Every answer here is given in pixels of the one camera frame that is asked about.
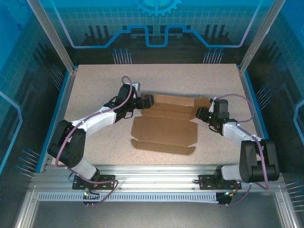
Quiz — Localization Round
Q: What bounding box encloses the brown cardboard paper box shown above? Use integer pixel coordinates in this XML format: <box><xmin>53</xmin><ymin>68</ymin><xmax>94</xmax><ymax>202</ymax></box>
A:
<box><xmin>130</xmin><ymin>94</ymin><xmax>213</xmax><ymax>156</ymax></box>

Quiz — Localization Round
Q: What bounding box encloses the grey metal sheet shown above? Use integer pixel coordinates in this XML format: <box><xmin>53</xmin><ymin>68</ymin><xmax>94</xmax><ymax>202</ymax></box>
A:
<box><xmin>30</xmin><ymin>201</ymin><xmax>285</xmax><ymax>228</ymax></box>

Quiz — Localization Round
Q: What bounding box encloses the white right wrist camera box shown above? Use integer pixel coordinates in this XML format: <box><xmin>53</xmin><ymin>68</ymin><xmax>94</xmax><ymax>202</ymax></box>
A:
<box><xmin>208</xmin><ymin>96</ymin><xmax>218</xmax><ymax>114</ymax></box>

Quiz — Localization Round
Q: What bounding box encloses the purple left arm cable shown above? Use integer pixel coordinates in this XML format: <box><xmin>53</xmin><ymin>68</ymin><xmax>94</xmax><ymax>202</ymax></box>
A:
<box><xmin>56</xmin><ymin>76</ymin><xmax>119</xmax><ymax>208</ymax></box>

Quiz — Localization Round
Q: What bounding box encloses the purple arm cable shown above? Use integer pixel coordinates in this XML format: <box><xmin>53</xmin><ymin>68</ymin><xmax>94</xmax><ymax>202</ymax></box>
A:
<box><xmin>56</xmin><ymin>76</ymin><xmax>119</xmax><ymax>208</ymax></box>
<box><xmin>215</xmin><ymin>94</ymin><xmax>270</xmax><ymax>207</ymax></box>

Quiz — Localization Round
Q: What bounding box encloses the aluminium table side rail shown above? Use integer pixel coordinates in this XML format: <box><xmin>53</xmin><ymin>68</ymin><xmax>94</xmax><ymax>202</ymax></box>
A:
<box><xmin>42</xmin><ymin>68</ymin><xmax>78</xmax><ymax>173</ymax></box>
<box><xmin>238</xmin><ymin>68</ymin><xmax>274</xmax><ymax>173</ymax></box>

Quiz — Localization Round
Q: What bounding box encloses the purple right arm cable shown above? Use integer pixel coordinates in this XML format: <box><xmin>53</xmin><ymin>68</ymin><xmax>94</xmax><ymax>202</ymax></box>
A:
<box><xmin>215</xmin><ymin>94</ymin><xmax>270</xmax><ymax>207</ymax></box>

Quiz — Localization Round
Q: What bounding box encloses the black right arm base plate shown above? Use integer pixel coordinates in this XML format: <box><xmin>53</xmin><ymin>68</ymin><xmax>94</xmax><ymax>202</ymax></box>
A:
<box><xmin>198</xmin><ymin>174</ymin><xmax>242</xmax><ymax>190</ymax></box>

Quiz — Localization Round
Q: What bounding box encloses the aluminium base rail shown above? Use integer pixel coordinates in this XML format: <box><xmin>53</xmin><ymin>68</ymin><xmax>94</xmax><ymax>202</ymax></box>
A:
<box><xmin>29</xmin><ymin>165</ymin><xmax>285</xmax><ymax>193</ymax></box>

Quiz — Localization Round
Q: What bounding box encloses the orange connector wire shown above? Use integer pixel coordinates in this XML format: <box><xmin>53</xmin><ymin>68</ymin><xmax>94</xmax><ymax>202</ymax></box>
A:
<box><xmin>91</xmin><ymin>180</ymin><xmax>106</xmax><ymax>190</ymax></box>
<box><xmin>223</xmin><ymin>184</ymin><xmax>239</xmax><ymax>198</ymax></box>

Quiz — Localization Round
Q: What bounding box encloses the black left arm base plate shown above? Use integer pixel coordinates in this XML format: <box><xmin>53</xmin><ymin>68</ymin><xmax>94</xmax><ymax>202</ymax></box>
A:
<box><xmin>72</xmin><ymin>174</ymin><xmax>116</xmax><ymax>190</ymax></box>

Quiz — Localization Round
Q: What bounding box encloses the aluminium frame post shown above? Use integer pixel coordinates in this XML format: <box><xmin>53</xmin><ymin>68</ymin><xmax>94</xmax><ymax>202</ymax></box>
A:
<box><xmin>26</xmin><ymin>0</ymin><xmax>78</xmax><ymax>75</ymax></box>
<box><xmin>238</xmin><ymin>0</ymin><xmax>287</xmax><ymax>75</ymax></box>

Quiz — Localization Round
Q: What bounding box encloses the slotted grey cable duct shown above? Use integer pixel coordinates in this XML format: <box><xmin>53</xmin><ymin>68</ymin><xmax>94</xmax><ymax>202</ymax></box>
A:
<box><xmin>37</xmin><ymin>192</ymin><xmax>219</xmax><ymax>203</ymax></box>

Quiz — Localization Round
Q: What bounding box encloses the aluminium lower frame rail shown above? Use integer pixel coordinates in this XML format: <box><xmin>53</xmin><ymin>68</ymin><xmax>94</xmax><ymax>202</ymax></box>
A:
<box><xmin>14</xmin><ymin>187</ymin><xmax>40</xmax><ymax>228</ymax></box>
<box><xmin>275</xmin><ymin>187</ymin><xmax>299</xmax><ymax>228</ymax></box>

